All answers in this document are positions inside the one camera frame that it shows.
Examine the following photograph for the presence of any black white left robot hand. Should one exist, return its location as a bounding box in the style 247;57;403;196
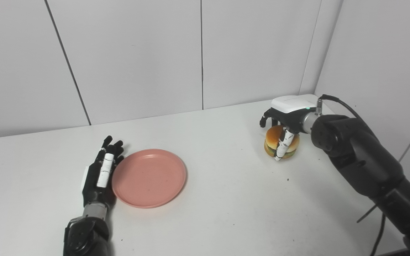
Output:
81;135;125;208

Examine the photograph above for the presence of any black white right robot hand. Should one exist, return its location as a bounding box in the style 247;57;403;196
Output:
259;95;317;161

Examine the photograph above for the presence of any toy hamburger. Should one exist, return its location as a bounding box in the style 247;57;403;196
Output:
264;125;300;159

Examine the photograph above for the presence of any pink round plate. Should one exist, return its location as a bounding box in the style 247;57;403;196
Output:
111;149;187;209

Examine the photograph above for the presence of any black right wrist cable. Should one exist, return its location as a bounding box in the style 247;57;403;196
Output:
317;94;386;256

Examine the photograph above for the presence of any black cable tie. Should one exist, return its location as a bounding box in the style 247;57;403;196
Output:
357;204;378;223

